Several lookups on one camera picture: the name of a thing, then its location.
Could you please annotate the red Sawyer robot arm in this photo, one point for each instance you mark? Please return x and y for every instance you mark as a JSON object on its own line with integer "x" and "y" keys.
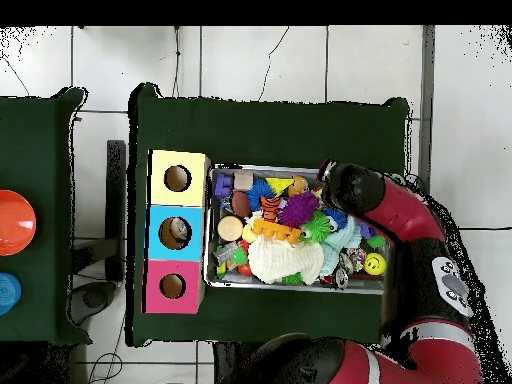
{"x": 408, "y": 212}

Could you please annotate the shallow clear mesh bin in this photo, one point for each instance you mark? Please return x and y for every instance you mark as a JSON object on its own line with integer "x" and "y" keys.
{"x": 210, "y": 240}

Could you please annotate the wooden box with three holes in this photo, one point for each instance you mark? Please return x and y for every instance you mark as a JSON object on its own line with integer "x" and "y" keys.
{"x": 156, "y": 240}

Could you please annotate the blue spiky ball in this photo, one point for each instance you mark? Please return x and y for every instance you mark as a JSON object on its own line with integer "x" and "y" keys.
{"x": 258, "y": 194}

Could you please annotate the orange toy building block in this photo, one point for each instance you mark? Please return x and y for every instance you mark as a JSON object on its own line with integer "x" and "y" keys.
{"x": 276, "y": 232}

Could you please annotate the toy hamburger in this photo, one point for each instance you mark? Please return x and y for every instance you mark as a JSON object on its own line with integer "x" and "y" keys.
{"x": 230, "y": 228}

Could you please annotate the purple spiky ball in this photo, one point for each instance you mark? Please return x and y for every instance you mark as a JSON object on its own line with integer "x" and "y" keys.
{"x": 298, "y": 208}

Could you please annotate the purple toy block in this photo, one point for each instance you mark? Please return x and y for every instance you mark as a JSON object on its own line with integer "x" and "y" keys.
{"x": 222, "y": 186}

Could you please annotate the cream knitted cloth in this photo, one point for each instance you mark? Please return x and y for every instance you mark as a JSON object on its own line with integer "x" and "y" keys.
{"x": 284, "y": 260}

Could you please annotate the green spiky ball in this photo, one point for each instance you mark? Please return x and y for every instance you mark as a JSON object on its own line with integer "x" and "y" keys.
{"x": 316, "y": 226}

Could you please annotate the dark green table cloth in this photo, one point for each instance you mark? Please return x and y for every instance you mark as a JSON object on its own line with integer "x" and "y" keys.
{"x": 48, "y": 160}
{"x": 240, "y": 136}

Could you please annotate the yellow smiley face ball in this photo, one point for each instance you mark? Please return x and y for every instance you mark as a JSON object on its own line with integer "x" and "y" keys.
{"x": 374, "y": 263}

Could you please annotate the orange round disc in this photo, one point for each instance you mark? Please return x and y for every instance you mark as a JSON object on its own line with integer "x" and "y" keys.
{"x": 14, "y": 222}

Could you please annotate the blue round disc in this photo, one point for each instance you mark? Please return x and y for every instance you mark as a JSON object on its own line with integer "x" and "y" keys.
{"x": 8, "y": 293}

